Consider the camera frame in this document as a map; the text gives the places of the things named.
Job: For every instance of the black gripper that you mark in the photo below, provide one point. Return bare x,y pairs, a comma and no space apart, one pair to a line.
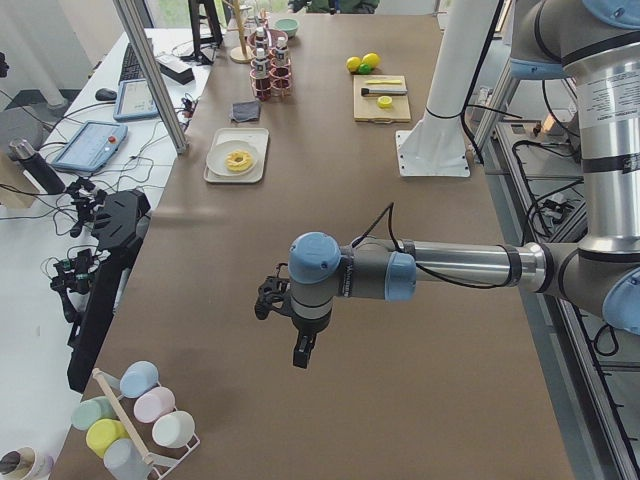
304,331

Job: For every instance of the tea bottle white cap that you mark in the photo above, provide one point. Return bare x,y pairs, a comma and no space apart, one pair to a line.
260,75

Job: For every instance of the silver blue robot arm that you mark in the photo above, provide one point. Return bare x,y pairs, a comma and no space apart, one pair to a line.
597,44

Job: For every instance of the cream serving tray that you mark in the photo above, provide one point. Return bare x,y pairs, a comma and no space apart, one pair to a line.
257,137

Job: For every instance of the cream white cup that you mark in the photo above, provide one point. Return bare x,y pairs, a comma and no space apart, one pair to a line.
174,429

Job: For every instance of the pink cup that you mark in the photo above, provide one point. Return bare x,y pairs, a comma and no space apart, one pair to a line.
153,404

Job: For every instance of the light blue cup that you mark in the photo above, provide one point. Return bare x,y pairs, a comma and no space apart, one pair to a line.
140,377

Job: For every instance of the white round plate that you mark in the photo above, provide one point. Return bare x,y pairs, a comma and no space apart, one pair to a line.
215,160

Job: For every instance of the grey white cup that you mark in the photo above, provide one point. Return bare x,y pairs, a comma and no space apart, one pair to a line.
124,462

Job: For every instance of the yellow cup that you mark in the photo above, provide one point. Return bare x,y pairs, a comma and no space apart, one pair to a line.
103,433

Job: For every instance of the mint green cup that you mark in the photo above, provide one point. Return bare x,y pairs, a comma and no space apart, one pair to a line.
90,411

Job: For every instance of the grey folded cloth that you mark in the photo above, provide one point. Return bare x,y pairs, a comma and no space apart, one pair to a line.
248,111

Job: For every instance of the wooden cutting board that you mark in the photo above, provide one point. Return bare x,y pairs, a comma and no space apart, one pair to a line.
365,109

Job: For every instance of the half lemon slice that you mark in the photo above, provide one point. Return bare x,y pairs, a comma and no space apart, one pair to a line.
384,102

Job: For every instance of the yellow plastic knife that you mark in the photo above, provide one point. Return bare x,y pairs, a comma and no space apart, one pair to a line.
384,81

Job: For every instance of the green lime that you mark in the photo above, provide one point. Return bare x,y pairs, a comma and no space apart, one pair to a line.
364,69

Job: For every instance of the yellow lemon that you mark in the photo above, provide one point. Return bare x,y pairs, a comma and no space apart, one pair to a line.
371,59
353,63

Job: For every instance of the blue teach pendant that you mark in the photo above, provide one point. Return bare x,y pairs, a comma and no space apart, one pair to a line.
91,147
134,101

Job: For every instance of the wooden mug tree stand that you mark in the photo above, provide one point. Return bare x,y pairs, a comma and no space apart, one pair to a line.
242,53

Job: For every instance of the mint green bowl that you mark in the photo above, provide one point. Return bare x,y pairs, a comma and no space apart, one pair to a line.
289,26

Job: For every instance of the black computer mouse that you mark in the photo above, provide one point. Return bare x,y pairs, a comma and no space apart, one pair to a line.
105,95

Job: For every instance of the black keyboard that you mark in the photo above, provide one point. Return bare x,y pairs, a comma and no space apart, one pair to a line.
131,68

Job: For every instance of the black thermos bottle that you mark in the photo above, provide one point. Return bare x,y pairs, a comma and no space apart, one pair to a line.
36,166

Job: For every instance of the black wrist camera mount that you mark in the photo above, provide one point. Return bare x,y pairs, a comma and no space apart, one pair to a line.
273,296

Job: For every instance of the white wire cup rack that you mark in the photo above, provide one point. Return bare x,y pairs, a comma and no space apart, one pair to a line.
164,461

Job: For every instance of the glazed ring donut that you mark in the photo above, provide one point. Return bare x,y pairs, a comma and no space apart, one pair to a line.
239,161

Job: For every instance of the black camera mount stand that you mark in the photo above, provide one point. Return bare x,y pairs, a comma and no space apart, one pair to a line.
88,283

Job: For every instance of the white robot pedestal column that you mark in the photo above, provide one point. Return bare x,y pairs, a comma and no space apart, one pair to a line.
436,145

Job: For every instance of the copper wire bottle rack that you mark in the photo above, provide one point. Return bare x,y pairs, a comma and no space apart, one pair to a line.
273,35

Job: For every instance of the aluminium frame post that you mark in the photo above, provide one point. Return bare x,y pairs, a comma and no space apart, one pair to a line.
133,26

